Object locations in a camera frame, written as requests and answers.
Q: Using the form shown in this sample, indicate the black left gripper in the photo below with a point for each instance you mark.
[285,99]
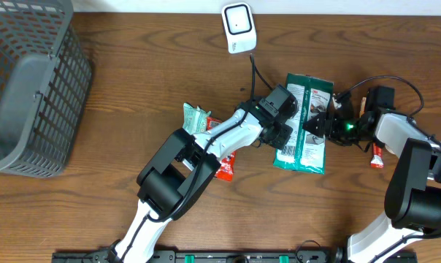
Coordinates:
[285,142]

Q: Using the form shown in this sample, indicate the orange snack packet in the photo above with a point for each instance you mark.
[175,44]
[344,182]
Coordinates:
[226,170]

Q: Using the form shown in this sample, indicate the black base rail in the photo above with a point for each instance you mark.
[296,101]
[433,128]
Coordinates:
[102,256]

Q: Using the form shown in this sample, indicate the white barcode scanner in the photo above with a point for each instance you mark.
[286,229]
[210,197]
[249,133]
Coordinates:
[239,27]

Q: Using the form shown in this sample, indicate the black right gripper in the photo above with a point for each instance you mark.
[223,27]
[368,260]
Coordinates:
[331,129]

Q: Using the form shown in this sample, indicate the grey plastic mesh basket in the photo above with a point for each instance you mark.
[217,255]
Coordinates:
[45,79]

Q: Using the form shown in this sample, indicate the green product pouch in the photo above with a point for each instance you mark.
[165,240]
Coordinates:
[305,151]

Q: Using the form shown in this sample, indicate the mint green wipes pack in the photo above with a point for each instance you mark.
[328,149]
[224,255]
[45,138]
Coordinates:
[195,119]

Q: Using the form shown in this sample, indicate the red sachet stick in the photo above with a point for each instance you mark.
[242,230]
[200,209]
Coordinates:
[376,161]

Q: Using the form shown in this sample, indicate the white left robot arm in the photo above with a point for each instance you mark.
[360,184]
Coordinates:
[176,176]

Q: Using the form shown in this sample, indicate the small orange box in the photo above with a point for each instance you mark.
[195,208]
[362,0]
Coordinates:
[362,106]

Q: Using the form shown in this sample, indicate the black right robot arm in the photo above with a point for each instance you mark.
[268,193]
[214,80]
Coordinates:
[412,204]

